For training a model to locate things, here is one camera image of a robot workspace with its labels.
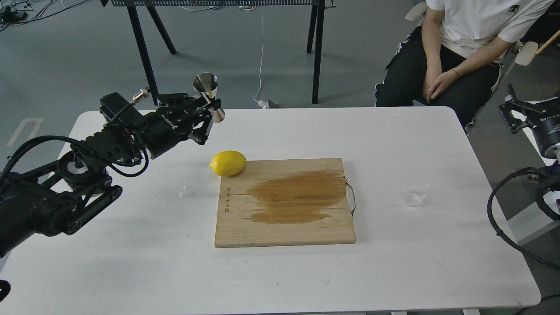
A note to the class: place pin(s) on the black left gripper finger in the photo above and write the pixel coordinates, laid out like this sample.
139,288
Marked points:
180,101
200,134

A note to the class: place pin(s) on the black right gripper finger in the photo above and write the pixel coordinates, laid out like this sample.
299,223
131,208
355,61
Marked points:
512,103

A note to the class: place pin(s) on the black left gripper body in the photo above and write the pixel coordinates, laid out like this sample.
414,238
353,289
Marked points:
161,130

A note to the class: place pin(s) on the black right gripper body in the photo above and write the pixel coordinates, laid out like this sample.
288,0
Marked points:
546,128

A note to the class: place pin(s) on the steel double jigger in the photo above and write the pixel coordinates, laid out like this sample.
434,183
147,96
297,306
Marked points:
206,84

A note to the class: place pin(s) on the clear glass measuring cup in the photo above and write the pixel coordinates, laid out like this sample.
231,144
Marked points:
416,193

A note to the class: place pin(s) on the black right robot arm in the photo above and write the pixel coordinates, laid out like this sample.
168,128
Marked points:
534,183

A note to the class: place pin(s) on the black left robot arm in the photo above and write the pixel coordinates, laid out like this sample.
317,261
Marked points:
64,195

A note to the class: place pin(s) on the yellow lemon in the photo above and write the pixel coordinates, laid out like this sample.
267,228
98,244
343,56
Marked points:
227,163

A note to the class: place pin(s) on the seated person white shirt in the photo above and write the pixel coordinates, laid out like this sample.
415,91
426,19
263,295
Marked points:
453,57

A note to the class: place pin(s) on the wooden cutting board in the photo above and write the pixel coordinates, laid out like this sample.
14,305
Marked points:
285,203

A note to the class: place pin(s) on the black metal frame table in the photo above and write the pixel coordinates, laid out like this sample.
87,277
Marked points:
174,35

